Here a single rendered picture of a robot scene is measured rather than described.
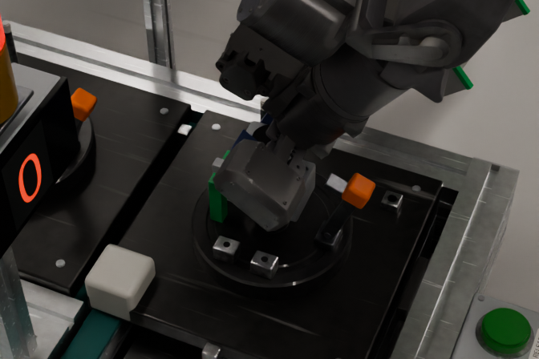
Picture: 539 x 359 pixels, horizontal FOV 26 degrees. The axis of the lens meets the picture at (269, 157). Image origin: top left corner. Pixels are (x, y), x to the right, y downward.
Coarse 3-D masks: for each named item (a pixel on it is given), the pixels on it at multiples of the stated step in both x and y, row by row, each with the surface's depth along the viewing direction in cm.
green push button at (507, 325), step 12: (492, 312) 97; (504, 312) 97; (516, 312) 97; (492, 324) 96; (504, 324) 96; (516, 324) 96; (528, 324) 96; (492, 336) 95; (504, 336) 95; (516, 336) 95; (528, 336) 95; (492, 348) 95; (504, 348) 94; (516, 348) 95
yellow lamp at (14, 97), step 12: (0, 60) 68; (0, 72) 69; (12, 72) 71; (0, 84) 69; (12, 84) 71; (0, 96) 70; (12, 96) 71; (0, 108) 70; (12, 108) 71; (0, 120) 71
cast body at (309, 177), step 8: (248, 128) 95; (256, 128) 95; (264, 128) 94; (256, 136) 93; (264, 136) 93; (216, 160) 98; (304, 160) 97; (216, 168) 98; (312, 168) 96; (304, 176) 96; (312, 176) 97; (312, 184) 97; (304, 200) 96; (296, 216) 96
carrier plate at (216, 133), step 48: (192, 144) 110; (192, 192) 106; (384, 192) 106; (432, 192) 106; (144, 240) 102; (384, 240) 102; (192, 288) 98; (336, 288) 98; (384, 288) 98; (192, 336) 96; (240, 336) 95; (288, 336) 95; (336, 336) 95
